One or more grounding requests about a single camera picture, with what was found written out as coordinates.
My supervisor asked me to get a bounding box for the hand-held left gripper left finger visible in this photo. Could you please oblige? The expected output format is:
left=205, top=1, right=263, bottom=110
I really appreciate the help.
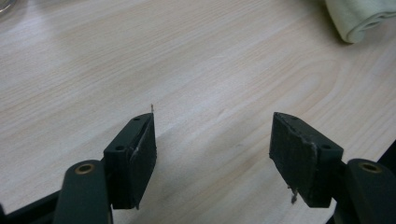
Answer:
left=103, top=112, right=158, bottom=210

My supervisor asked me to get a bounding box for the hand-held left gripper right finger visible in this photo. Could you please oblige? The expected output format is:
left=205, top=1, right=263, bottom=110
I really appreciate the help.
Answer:
left=269, top=111, right=345, bottom=209

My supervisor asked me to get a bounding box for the light green sock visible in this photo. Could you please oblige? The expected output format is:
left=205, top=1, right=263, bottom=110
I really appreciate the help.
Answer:
left=323, top=0, right=396, bottom=45

